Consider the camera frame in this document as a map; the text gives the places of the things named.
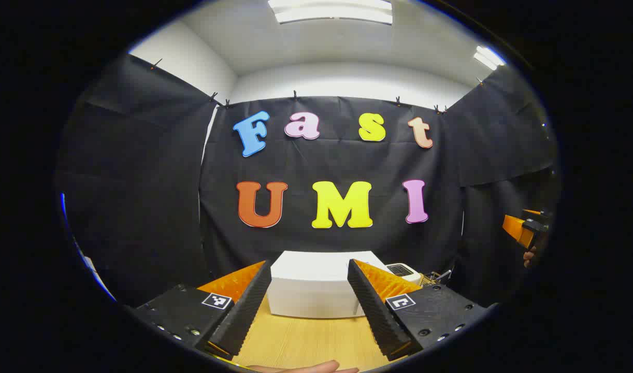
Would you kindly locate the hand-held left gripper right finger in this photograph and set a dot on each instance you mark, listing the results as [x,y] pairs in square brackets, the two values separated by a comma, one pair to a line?
[378,316]

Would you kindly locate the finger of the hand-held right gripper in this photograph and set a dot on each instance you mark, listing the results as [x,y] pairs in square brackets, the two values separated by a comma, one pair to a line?
[533,212]
[516,228]

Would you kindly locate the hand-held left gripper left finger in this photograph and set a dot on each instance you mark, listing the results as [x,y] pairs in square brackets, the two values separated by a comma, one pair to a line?
[244,311]

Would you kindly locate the white microwave oven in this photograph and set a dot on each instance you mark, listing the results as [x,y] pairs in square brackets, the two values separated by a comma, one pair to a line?
[311,285]

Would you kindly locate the white toaster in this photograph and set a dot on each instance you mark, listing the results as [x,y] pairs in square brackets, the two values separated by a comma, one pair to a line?
[407,271]

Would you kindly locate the metal spoon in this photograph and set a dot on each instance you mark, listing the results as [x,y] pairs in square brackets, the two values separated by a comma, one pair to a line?
[444,274]

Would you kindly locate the small ceiling light panel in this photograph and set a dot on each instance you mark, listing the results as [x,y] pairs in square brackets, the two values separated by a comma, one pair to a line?
[488,56]

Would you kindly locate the large ceiling light panel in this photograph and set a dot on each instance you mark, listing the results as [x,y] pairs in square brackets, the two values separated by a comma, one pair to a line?
[332,11]

